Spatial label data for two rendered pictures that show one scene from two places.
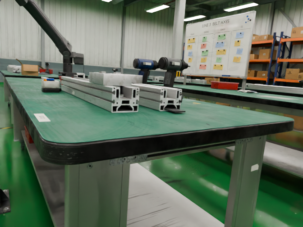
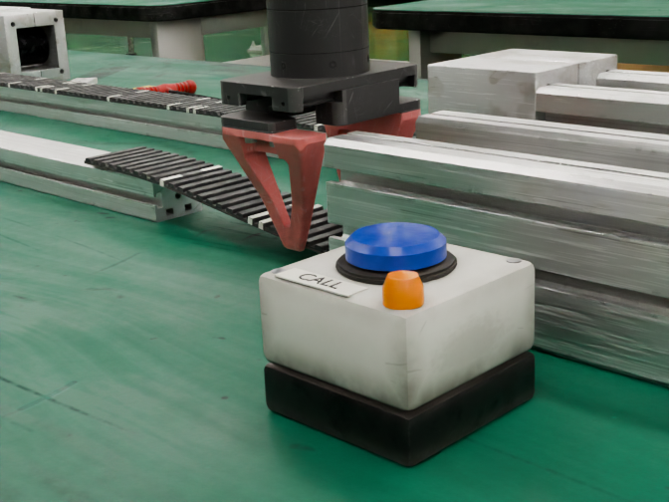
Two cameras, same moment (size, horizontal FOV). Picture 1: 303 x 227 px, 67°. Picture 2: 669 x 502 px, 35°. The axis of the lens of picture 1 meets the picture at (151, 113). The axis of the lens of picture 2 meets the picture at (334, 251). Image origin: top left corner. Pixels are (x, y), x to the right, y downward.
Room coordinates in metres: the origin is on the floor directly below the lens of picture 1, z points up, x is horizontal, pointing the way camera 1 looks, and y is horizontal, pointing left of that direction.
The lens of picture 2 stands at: (0.89, 0.67, 0.97)
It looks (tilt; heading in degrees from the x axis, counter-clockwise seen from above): 17 degrees down; 348
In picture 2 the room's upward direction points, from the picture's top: 3 degrees counter-clockwise
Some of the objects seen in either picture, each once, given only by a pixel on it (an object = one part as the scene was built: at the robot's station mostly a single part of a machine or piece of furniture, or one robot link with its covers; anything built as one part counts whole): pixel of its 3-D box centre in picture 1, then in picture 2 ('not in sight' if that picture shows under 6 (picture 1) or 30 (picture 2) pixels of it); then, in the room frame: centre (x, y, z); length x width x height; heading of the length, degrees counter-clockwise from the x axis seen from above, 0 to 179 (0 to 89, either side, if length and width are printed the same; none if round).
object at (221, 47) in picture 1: (211, 74); not in sight; (4.27, -1.03, 0.97); 1.50 x 0.50 x 1.95; 34
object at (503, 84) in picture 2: not in sight; (512, 129); (1.58, 0.40, 0.83); 0.12 x 0.09 x 0.10; 123
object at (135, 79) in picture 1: (125, 80); not in sight; (1.21, 0.15, 0.87); 0.16 x 0.11 x 0.07; 33
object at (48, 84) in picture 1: (52, 86); (411, 327); (1.28, 0.56, 0.81); 0.10 x 0.08 x 0.06; 123
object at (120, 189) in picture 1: (83, 140); not in sight; (1.67, 0.49, 0.39); 2.50 x 0.92 x 0.78; 34
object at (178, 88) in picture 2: not in sight; (195, 96); (2.11, 0.57, 0.79); 0.16 x 0.08 x 0.02; 26
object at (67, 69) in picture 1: (67, 69); (319, 39); (1.49, 0.55, 0.91); 0.10 x 0.07 x 0.07; 123
